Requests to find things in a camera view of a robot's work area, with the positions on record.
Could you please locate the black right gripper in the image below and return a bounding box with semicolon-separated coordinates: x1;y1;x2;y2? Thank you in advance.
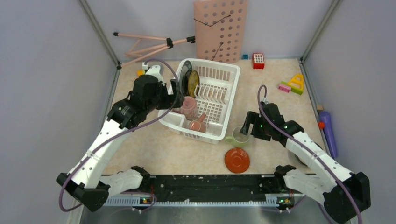
240;111;272;141

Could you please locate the pink patterned mug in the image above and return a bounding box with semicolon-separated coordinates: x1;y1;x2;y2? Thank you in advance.
172;96;198;121

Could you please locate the light green mug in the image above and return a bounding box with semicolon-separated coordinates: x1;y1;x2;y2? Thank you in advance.
224;126;250;148

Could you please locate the yellow patterned plate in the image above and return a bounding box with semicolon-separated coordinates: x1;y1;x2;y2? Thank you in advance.
187;70;200;98

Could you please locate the white plate green patterned rim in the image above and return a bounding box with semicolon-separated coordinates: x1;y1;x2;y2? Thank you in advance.
179;60;192;96

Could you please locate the pink mug white interior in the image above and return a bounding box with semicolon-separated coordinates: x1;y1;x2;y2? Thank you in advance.
189;113;206;133

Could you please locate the orange saucer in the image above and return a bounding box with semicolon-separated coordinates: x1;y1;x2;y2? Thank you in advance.
224;147;250;174

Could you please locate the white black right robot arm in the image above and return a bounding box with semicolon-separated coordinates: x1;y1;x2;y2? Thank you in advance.
240;102;371;224

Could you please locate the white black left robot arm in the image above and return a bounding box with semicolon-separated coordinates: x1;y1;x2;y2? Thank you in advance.
57;65;184;212

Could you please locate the white plastic dish rack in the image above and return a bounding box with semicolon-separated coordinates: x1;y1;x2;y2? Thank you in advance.
158;58;240;144

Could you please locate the striped colourful toy block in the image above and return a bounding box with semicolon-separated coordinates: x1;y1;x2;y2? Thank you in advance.
137;70;146;77

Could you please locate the pink green toy brick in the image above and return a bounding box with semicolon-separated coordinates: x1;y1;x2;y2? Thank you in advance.
278;82;304;95

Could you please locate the red white toy block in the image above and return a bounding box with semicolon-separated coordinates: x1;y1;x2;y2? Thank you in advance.
252;53;265;69

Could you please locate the pink tripod stand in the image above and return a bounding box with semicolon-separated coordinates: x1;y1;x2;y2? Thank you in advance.
113;31;196;69

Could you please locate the yellow triangle toy block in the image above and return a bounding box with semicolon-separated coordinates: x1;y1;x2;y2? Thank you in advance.
287;74;304;95

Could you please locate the purple bottle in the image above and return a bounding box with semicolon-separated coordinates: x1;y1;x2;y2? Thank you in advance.
318;111;338;158

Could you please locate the pink perforated board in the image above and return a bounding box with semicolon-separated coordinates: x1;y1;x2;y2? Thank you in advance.
193;0;248;63

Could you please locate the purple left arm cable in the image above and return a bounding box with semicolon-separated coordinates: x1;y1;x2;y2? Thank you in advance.
58;58;182;214

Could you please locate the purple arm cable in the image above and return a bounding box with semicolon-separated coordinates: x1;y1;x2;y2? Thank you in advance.
58;58;182;214
257;85;363;224

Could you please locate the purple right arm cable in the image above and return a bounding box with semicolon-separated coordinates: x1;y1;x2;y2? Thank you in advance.
257;85;363;224

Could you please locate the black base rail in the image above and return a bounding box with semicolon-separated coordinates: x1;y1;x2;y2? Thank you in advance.
136;175;289;203

